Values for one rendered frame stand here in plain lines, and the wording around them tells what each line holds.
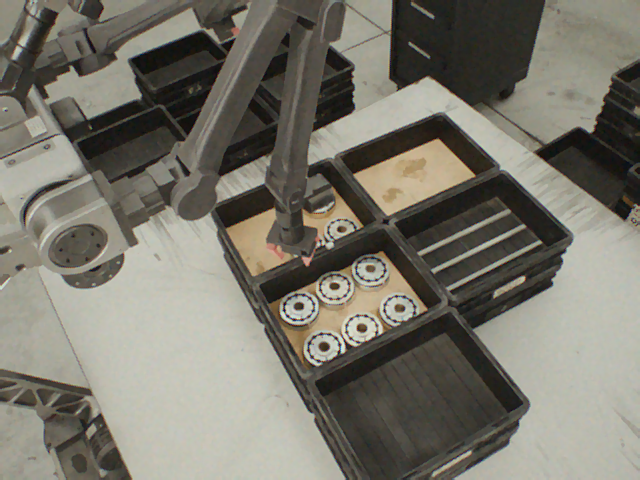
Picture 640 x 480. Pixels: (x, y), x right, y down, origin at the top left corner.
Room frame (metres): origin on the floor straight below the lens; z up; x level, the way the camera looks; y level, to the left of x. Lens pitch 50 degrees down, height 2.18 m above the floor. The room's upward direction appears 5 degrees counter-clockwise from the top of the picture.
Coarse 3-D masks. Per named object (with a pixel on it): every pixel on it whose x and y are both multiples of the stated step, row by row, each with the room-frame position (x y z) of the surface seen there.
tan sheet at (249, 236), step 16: (336, 192) 1.26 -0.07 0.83; (336, 208) 1.19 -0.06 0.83; (240, 224) 1.16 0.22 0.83; (256, 224) 1.16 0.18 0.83; (304, 224) 1.14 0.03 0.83; (320, 224) 1.14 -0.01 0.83; (240, 240) 1.10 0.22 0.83; (256, 240) 1.10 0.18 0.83; (256, 256) 1.04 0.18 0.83; (272, 256) 1.04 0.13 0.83; (288, 256) 1.03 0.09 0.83; (256, 272) 0.98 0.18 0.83
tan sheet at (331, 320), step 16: (384, 256) 1.00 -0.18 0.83; (304, 288) 0.92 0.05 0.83; (384, 288) 0.90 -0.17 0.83; (400, 288) 0.89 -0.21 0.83; (272, 304) 0.88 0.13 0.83; (352, 304) 0.85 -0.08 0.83; (368, 304) 0.85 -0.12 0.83; (320, 320) 0.81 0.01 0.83; (336, 320) 0.81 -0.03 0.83; (288, 336) 0.78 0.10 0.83; (304, 336) 0.77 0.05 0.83
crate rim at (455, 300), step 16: (496, 176) 1.18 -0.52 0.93; (512, 176) 1.17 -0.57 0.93; (528, 192) 1.11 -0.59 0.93; (416, 208) 1.08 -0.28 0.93; (544, 208) 1.04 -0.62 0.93; (560, 224) 0.98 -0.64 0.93; (400, 240) 0.98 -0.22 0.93; (416, 256) 0.92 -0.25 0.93; (544, 256) 0.89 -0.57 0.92; (432, 272) 0.86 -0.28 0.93; (512, 272) 0.85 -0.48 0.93; (480, 288) 0.81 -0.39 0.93; (448, 304) 0.78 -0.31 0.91
